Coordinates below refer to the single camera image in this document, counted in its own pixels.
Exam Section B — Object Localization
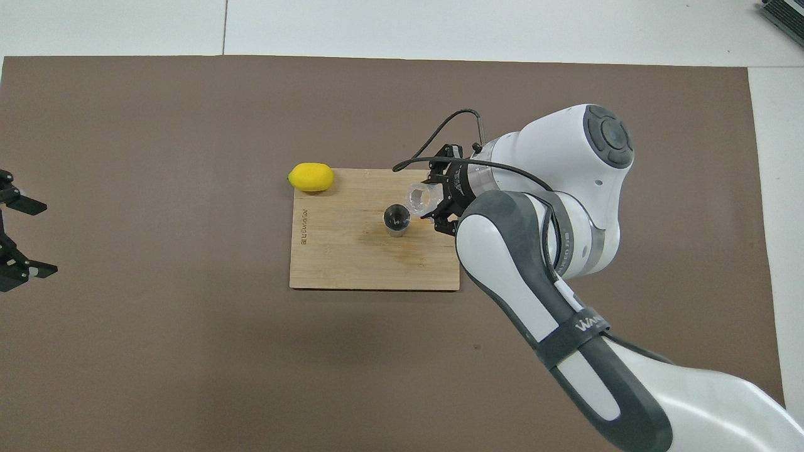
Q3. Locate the grey ribbed device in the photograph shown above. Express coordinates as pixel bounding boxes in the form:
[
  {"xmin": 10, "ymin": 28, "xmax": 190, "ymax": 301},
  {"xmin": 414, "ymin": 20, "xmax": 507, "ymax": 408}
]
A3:
[{"xmin": 757, "ymin": 0, "xmax": 804, "ymax": 40}]

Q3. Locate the brown paper table mat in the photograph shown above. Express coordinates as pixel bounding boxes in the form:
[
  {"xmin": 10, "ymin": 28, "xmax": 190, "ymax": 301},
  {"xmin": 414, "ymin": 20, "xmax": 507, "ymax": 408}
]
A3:
[{"xmin": 0, "ymin": 55, "xmax": 791, "ymax": 452}]

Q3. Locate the steel double jigger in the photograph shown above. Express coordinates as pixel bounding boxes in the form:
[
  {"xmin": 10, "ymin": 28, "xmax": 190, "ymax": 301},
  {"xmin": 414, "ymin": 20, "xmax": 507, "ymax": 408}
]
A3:
[{"xmin": 383, "ymin": 203, "xmax": 412, "ymax": 239}]

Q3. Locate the bamboo cutting board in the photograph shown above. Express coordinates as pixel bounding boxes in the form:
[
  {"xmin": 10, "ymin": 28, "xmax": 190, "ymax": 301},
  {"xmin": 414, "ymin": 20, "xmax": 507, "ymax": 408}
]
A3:
[{"xmin": 289, "ymin": 168, "xmax": 462, "ymax": 291}]

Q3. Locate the yellow lemon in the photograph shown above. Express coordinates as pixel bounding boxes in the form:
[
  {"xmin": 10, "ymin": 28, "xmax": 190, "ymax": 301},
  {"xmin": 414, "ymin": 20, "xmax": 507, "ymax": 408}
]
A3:
[{"xmin": 288, "ymin": 163, "xmax": 335, "ymax": 193}]

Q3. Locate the clear glass cup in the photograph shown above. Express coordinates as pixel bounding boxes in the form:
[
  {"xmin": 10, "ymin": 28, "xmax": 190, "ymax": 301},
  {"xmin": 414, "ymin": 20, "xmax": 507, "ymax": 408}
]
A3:
[{"xmin": 405, "ymin": 182, "xmax": 440, "ymax": 215}]

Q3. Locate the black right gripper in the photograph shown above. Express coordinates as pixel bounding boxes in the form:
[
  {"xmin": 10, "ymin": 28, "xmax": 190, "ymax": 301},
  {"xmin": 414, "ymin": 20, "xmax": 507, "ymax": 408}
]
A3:
[{"xmin": 420, "ymin": 144, "xmax": 488, "ymax": 237}]

